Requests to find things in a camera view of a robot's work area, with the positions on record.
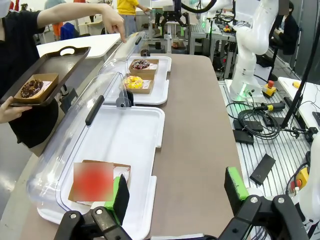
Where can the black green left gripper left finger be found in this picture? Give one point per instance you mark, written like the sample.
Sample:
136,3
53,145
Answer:
121,197

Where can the white background table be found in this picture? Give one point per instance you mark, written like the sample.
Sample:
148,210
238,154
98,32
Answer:
97,47

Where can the yellow red emergency stop button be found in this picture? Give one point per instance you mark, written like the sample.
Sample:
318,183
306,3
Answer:
271,91
303,176
227,28

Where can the chocolate donut with nut crumbs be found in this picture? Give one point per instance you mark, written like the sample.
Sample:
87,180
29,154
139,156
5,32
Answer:
26,91

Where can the grey metal stand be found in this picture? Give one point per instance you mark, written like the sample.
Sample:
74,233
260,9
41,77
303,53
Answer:
169,37

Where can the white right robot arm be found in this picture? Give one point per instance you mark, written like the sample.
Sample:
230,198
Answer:
250,37

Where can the black connector with yellow band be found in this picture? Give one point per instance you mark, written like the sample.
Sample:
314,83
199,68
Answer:
277,106

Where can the chocolate donut with coloured sprinkles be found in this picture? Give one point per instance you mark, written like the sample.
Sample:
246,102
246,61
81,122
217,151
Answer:
136,65

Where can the white plastic tray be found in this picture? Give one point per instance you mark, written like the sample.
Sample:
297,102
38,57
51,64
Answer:
161,82
130,140

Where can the red glazed donut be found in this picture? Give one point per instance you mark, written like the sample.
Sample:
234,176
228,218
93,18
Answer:
92,182

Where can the person's right hand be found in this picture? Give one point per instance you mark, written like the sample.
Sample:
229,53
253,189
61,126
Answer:
7,112

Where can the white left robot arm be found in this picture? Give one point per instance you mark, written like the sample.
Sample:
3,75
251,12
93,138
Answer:
312,190

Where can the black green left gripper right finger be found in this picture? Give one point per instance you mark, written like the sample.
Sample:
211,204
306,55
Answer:
233,185

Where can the white side table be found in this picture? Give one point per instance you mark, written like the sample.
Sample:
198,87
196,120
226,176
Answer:
310,110

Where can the white face mask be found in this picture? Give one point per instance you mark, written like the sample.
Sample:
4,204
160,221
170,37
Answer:
3,8

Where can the brown cardboard donut box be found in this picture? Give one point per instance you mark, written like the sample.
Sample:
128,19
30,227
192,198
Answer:
122,165
37,100
140,91
141,72

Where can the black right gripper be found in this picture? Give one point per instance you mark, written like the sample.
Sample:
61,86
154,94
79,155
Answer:
172,17

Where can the slotted aluminium base plate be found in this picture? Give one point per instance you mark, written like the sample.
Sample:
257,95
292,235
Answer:
282,150

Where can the black tripod pole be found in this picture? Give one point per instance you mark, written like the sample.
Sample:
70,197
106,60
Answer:
298,93

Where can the person's left hand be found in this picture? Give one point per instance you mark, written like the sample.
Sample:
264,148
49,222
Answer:
113,21

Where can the seated person in black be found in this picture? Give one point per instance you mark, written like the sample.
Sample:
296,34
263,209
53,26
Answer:
290,32

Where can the person's black shirt torso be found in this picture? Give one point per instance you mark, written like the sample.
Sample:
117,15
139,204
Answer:
15,50

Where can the flat black box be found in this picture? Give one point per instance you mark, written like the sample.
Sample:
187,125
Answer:
270,121
243,137
262,168
252,126

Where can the dark brown serving tray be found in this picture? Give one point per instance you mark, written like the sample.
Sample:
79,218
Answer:
57,62

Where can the aluminium frame table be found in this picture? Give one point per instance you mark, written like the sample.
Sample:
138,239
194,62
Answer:
200,37

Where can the person in yellow shirt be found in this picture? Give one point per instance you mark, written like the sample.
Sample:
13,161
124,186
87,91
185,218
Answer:
126,7

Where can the yellow glazed sprinkle donut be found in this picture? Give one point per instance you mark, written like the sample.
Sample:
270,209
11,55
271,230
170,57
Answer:
128,82

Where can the small yellow box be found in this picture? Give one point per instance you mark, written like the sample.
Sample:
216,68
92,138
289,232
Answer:
296,84

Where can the person's left forearm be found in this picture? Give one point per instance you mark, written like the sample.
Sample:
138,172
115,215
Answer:
70,13

